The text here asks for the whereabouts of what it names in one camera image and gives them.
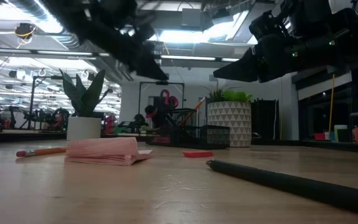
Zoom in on white plant pot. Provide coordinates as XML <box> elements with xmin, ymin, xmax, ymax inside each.
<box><xmin>66</xmin><ymin>116</ymin><xmax>102</xmax><ymax>141</ymax></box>

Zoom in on black mesh desk organizer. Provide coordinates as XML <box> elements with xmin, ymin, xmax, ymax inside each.
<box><xmin>144</xmin><ymin>108</ymin><xmax>231</xmax><ymax>150</ymax></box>

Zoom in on yellow hanging cable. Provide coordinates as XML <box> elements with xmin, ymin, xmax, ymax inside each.
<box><xmin>328</xmin><ymin>73</ymin><xmax>336</xmax><ymax>133</ymax></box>

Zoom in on long tube light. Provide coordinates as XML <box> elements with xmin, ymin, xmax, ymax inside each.
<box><xmin>160</xmin><ymin>54</ymin><xmax>241</xmax><ymax>63</ymax></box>

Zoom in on person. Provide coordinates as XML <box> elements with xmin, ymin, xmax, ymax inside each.
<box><xmin>144</xmin><ymin>105</ymin><xmax>163</xmax><ymax>129</ymax></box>

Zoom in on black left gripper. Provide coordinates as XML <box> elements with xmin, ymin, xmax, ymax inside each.
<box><xmin>85</xmin><ymin>0</ymin><xmax>170</xmax><ymax>81</ymax></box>

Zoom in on triangle patterned planter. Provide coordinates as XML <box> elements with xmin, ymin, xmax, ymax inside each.
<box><xmin>206</xmin><ymin>101</ymin><xmax>252</xmax><ymax>148</ymax></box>

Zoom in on green grass plant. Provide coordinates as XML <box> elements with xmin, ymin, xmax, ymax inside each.
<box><xmin>208</xmin><ymin>82</ymin><xmax>254</xmax><ymax>103</ymax></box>

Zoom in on pink sticky note pad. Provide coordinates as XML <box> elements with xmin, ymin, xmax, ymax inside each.
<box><xmin>64</xmin><ymin>137</ymin><xmax>154</xmax><ymax>167</ymax></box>

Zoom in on orange pencil with pink eraser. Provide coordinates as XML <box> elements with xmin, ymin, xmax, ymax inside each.
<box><xmin>16</xmin><ymin>147</ymin><xmax>67</xmax><ymax>158</ymax></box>

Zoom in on red background object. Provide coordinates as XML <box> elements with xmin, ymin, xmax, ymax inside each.
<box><xmin>104</xmin><ymin>114</ymin><xmax>117</xmax><ymax>135</ymax></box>

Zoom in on red and black scissors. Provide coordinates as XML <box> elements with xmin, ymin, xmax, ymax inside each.
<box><xmin>160</xmin><ymin>89</ymin><xmax>180</xmax><ymax>110</ymax></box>

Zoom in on black cabinet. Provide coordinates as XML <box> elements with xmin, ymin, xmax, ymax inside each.
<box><xmin>250</xmin><ymin>98</ymin><xmax>280</xmax><ymax>141</ymax></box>

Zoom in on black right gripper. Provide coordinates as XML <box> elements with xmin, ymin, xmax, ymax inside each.
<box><xmin>212</xmin><ymin>33</ymin><xmax>298</xmax><ymax>83</ymax></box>

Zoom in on small green machine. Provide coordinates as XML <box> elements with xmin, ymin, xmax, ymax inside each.
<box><xmin>115</xmin><ymin>120</ymin><xmax>142</xmax><ymax>134</ymax></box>

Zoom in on dark green snake plant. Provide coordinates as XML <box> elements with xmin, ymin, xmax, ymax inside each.
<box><xmin>59</xmin><ymin>68</ymin><xmax>111</xmax><ymax>118</ymax></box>

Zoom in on grey ceiling box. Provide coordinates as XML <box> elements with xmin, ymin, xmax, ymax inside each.
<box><xmin>181</xmin><ymin>8</ymin><xmax>202</xmax><ymax>27</ymax></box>

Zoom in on long black pen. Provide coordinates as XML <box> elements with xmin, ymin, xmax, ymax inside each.
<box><xmin>206</xmin><ymin>159</ymin><xmax>358</xmax><ymax>218</ymax></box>

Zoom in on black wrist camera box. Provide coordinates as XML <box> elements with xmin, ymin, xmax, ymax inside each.
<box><xmin>249</xmin><ymin>11</ymin><xmax>288</xmax><ymax>41</ymax></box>

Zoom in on black metal frame rig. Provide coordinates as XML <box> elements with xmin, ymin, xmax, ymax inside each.
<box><xmin>137</xmin><ymin>80</ymin><xmax>186</xmax><ymax>125</ymax></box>
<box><xmin>28</xmin><ymin>75</ymin><xmax>74</xmax><ymax>130</ymax></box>

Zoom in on red eraser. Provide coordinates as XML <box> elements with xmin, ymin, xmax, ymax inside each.
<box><xmin>182</xmin><ymin>150</ymin><xmax>214</xmax><ymax>159</ymax></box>

